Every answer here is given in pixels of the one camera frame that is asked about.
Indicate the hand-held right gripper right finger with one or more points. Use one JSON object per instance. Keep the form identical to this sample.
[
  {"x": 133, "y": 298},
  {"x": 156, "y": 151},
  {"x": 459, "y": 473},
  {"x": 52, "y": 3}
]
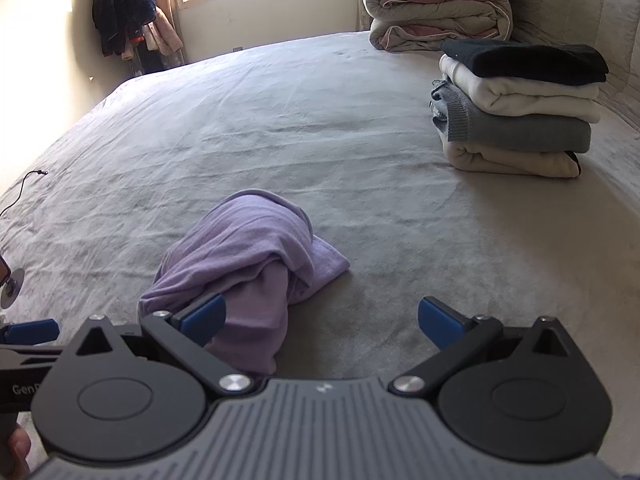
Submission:
[{"x": 440, "y": 320}]

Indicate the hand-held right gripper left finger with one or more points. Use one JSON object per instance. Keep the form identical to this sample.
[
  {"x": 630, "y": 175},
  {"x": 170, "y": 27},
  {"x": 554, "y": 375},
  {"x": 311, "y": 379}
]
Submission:
[{"x": 202, "y": 317}]

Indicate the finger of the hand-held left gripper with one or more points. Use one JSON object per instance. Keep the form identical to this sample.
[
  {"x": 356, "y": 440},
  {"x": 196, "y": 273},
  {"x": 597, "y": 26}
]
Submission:
[{"x": 30, "y": 331}]

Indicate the purple sweater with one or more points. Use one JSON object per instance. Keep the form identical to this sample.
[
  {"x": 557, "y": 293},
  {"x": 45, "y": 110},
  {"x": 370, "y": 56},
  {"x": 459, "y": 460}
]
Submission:
[{"x": 250, "y": 250}]

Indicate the person's left hand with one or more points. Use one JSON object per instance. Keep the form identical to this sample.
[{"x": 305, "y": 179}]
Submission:
[{"x": 19, "y": 452}]

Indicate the grey phone stand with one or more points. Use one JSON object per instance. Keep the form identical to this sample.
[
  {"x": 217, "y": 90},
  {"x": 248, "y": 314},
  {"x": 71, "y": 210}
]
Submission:
[{"x": 12, "y": 280}]

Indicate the black smartphone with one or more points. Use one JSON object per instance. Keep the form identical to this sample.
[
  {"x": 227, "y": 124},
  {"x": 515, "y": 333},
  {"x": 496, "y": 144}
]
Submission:
[{"x": 3, "y": 270}]

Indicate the beige folded garment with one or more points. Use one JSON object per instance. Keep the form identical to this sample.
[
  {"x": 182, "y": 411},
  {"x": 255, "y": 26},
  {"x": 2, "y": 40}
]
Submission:
[{"x": 500, "y": 160}]

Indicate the grey folded knit sweater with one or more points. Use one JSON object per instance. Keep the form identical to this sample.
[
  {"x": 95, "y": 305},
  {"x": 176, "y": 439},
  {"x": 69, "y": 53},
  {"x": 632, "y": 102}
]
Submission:
[{"x": 525, "y": 132}]

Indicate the white folded garment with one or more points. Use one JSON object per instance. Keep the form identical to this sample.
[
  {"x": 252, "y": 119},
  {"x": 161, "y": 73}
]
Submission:
[{"x": 525, "y": 97}]

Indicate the black folded garment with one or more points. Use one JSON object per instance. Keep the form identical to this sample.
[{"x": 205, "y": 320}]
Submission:
[{"x": 525, "y": 60}]

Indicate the pink hanging coat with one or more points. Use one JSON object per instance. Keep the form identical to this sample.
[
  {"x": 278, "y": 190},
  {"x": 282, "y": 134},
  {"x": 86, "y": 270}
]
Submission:
[{"x": 165, "y": 32}]

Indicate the folded grey pink comforter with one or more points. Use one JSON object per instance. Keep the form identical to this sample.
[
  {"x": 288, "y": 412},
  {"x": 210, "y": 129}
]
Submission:
[{"x": 430, "y": 10}]

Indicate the dark hanging jacket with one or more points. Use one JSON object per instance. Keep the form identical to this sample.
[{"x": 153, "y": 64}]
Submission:
[{"x": 122, "y": 5}]

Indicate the grey quilted headboard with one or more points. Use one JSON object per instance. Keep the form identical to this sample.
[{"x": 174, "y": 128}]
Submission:
[{"x": 600, "y": 10}]

